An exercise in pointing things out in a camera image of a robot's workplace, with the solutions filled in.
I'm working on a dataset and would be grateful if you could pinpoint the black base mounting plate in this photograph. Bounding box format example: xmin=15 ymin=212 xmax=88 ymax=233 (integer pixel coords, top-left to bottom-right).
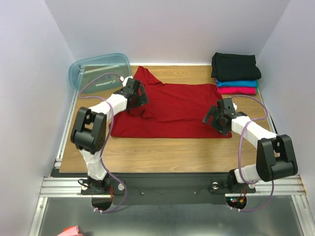
xmin=81 ymin=172 xmax=255 ymax=205

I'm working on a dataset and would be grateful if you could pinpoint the red t-shirt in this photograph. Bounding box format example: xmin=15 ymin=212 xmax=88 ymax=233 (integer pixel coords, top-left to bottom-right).
xmin=111 ymin=66 xmax=232 ymax=139

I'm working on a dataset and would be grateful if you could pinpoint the blue translucent plastic bin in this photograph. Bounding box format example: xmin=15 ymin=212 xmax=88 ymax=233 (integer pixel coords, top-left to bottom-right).
xmin=68 ymin=53 xmax=131 ymax=94

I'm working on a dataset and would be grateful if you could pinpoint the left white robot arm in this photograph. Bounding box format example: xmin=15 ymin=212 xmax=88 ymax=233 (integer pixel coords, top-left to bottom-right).
xmin=70 ymin=76 xmax=149 ymax=194

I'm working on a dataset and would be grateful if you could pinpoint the folded black t-shirt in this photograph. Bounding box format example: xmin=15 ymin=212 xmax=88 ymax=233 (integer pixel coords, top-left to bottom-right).
xmin=211 ymin=52 xmax=261 ymax=82

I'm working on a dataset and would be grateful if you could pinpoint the folded pink t-shirt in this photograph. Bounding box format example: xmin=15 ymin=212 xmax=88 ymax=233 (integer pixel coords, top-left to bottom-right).
xmin=217 ymin=87 xmax=257 ymax=95

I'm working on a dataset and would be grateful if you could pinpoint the pink object at bottom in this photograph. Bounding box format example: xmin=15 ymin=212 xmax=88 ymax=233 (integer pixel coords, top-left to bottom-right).
xmin=58 ymin=226 xmax=82 ymax=236

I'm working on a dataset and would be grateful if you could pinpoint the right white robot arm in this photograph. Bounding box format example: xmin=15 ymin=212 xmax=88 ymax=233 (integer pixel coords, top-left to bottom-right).
xmin=203 ymin=97 xmax=298 ymax=192

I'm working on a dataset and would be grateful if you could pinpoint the folded blue t-shirt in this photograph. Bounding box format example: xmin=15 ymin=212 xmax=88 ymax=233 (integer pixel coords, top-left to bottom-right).
xmin=215 ymin=78 xmax=256 ymax=88

